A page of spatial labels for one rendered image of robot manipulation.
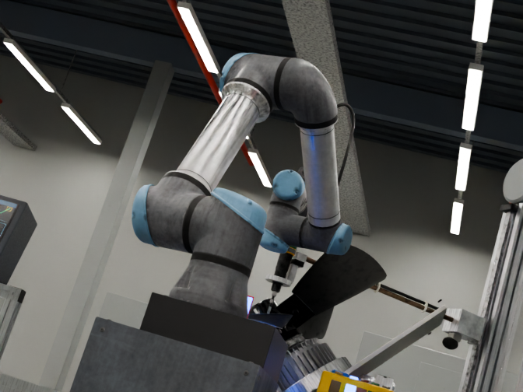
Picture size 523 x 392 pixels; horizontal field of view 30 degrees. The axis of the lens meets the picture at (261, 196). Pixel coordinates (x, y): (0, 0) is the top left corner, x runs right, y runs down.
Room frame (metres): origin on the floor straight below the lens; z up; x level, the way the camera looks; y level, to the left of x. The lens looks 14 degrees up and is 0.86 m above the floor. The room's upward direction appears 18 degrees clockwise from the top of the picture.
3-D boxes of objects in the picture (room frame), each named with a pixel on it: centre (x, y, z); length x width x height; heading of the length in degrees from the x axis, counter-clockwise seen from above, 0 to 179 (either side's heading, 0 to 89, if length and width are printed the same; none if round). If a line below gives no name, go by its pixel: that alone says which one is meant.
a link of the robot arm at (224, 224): (1.82, 0.04, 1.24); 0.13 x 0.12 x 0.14; 63
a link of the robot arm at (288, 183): (2.31, -0.06, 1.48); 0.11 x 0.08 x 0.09; 169
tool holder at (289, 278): (2.57, -0.12, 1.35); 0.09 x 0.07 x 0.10; 114
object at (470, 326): (2.82, -0.69, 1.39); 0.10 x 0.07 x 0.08; 114
